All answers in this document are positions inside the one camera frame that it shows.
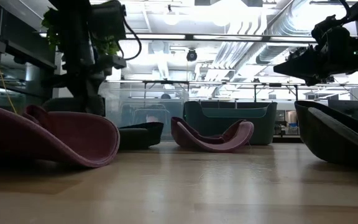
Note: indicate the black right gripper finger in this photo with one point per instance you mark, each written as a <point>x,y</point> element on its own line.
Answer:
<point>300,70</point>

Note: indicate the maroon baseball cap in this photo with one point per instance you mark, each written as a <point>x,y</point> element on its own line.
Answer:
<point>216,144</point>
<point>73,140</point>

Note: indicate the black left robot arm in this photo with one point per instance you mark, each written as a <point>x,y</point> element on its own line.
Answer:
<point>79,46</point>

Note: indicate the dark computer monitor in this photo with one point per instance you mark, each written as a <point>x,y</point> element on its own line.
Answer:
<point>346,109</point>

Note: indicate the clear plastic bin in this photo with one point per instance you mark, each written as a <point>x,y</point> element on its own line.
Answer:
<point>135,105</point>

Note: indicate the teal plastic bin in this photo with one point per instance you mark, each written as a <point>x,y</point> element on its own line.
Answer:
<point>259,124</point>

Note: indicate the green leafy plant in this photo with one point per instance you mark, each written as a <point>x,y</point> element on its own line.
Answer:
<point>109,46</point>

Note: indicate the background dark workbench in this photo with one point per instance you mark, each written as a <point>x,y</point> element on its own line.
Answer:
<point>286,139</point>

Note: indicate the dark glass partition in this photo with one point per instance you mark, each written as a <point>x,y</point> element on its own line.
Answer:
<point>11,56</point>

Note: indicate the overhead frame crossbar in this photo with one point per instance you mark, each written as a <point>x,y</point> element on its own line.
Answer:
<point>228,37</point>

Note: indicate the black overhead camera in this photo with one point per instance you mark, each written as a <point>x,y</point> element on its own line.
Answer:
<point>191,55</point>

